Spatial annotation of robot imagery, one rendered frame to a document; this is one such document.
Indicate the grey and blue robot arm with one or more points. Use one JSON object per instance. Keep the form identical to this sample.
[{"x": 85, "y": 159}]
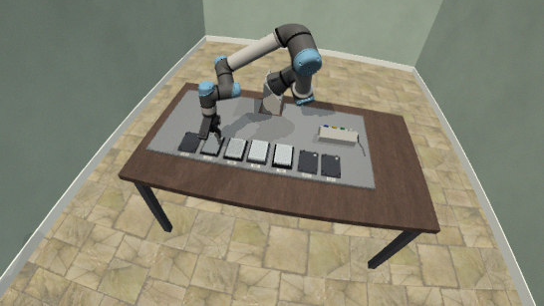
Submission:
[{"x": 306, "y": 61}]

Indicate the grey operator button panel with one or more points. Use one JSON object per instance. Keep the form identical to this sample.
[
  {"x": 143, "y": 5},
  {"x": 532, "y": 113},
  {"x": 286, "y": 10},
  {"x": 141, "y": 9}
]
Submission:
[{"x": 338, "y": 136}]

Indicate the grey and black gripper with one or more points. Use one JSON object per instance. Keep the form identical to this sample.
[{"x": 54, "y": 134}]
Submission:
[{"x": 214, "y": 128}]

